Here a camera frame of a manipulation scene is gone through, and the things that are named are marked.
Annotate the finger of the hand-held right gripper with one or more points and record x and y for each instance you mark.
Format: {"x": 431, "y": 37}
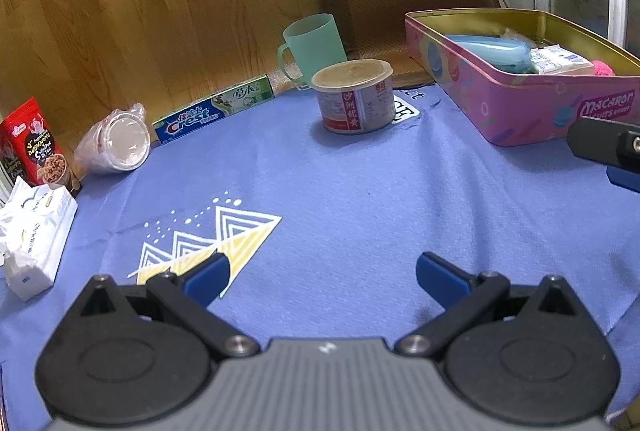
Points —
{"x": 600, "y": 143}

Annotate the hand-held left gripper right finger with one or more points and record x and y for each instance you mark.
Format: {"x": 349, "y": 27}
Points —
{"x": 440, "y": 276}

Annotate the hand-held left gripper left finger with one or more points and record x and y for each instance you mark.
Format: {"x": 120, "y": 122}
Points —
{"x": 210, "y": 272}

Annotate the pink tin box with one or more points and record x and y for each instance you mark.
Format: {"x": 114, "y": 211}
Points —
{"x": 510, "y": 108}

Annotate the small white tissue packet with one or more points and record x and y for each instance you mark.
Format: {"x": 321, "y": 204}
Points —
{"x": 560, "y": 60}

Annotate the blue printed cloth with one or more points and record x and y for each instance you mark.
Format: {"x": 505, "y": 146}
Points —
{"x": 350, "y": 191}

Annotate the clear plastic wrapper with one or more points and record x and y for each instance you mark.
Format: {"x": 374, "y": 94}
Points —
{"x": 517, "y": 37}

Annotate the light blue pouch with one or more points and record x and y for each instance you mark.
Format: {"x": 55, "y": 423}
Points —
{"x": 490, "y": 53}

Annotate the wrapped stack of plastic cups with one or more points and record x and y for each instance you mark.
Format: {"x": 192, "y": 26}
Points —
{"x": 117, "y": 146}

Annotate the toothpaste box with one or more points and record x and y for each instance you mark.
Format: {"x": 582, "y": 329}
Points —
{"x": 210, "y": 113}

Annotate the white tissue pack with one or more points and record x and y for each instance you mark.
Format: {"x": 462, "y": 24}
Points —
{"x": 35, "y": 231}

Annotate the food can with red label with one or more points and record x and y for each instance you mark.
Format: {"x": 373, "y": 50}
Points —
{"x": 355, "y": 103}

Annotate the red snack box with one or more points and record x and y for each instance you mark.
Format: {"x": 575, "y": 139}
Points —
{"x": 37, "y": 146}

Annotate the green plastic cup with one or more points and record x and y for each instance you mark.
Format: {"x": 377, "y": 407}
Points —
{"x": 315, "y": 43}

